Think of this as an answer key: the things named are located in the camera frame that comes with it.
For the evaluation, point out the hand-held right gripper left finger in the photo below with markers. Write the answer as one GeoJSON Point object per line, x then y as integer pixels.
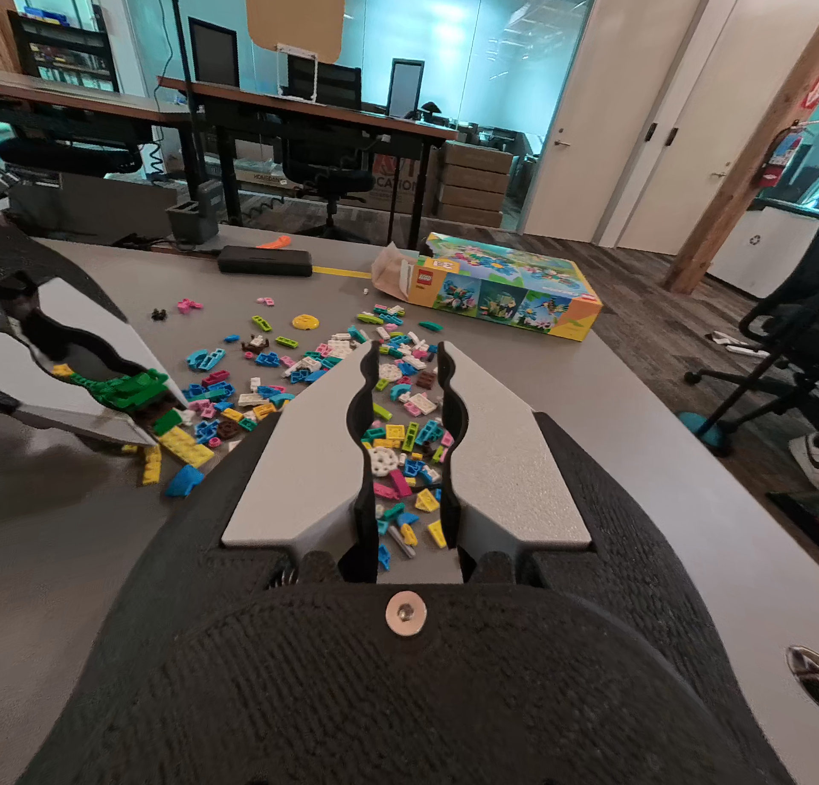
{"type": "Point", "coordinates": [294, 465]}

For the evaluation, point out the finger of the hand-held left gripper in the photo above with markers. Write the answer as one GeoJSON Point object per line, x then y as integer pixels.
{"type": "Point", "coordinates": [96, 318]}
{"type": "Point", "coordinates": [38, 395]}

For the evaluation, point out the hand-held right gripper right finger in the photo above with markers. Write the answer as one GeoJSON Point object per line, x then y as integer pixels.
{"type": "Point", "coordinates": [518, 471]}

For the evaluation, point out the green brick plant model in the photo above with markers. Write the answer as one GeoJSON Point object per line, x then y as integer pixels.
{"type": "Point", "coordinates": [134, 388]}

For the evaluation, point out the grey desk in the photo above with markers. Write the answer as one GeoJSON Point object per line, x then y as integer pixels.
{"type": "Point", "coordinates": [608, 478]}

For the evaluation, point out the wooden office desk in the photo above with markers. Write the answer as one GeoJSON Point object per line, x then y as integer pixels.
{"type": "Point", "coordinates": [64, 94]}
{"type": "Point", "coordinates": [397, 124]}

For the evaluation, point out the dark grey panel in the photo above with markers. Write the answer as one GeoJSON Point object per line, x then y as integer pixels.
{"type": "Point", "coordinates": [96, 203]}

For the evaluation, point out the pink small brick cluster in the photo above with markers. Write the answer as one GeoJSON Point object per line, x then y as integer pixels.
{"type": "Point", "coordinates": [189, 305]}

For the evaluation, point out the pile of colourful toy bricks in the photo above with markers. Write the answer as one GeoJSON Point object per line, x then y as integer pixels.
{"type": "Point", "coordinates": [333, 350]}

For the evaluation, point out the grey battery charger dock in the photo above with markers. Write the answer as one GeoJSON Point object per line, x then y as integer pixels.
{"type": "Point", "coordinates": [192, 219]}

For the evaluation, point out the yellow round dish brick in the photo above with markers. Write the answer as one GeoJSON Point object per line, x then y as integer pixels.
{"type": "Point", "coordinates": [307, 322]}

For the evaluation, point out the black rectangular case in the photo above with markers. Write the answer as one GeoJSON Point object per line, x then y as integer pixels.
{"type": "Point", "coordinates": [265, 262]}

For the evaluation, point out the colourful toy brick box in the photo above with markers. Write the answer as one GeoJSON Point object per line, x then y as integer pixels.
{"type": "Point", "coordinates": [512, 292]}

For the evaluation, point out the orange brick separator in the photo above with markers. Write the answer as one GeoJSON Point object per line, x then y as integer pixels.
{"type": "Point", "coordinates": [275, 242]}

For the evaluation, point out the yellow tape strip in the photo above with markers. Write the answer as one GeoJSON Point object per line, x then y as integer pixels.
{"type": "Point", "coordinates": [342, 273]}

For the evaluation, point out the black shelf rack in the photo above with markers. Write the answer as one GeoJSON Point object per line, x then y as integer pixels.
{"type": "Point", "coordinates": [64, 49]}

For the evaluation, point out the black monitor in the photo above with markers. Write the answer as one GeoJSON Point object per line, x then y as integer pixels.
{"type": "Point", "coordinates": [213, 53]}
{"type": "Point", "coordinates": [405, 88]}

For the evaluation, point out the stack of cardboard boxes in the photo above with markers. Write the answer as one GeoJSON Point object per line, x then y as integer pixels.
{"type": "Point", "coordinates": [473, 184]}

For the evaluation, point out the black mesh office chair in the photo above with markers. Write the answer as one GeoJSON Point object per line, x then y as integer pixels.
{"type": "Point", "coordinates": [787, 324]}

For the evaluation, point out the white recycling bin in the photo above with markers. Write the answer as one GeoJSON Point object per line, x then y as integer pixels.
{"type": "Point", "coordinates": [761, 254]}

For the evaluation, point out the tan rounded board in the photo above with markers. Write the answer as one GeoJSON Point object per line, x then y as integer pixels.
{"type": "Point", "coordinates": [294, 11]}

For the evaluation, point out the white door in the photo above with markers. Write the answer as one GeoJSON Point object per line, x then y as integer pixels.
{"type": "Point", "coordinates": [608, 94]}
{"type": "Point", "coordinates": [697, 126]}

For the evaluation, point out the red fire extinguisher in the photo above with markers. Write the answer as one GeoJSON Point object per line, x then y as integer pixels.
{"type": "Point", "coordinates": [782, 155]}

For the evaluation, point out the white frame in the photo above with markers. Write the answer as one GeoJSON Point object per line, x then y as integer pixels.
{"type": "Point", "coordinates": [297, 49]}

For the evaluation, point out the wooden post with red sign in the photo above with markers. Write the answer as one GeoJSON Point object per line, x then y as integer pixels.
{"type": "Point", "coordinates": [736, 190]}

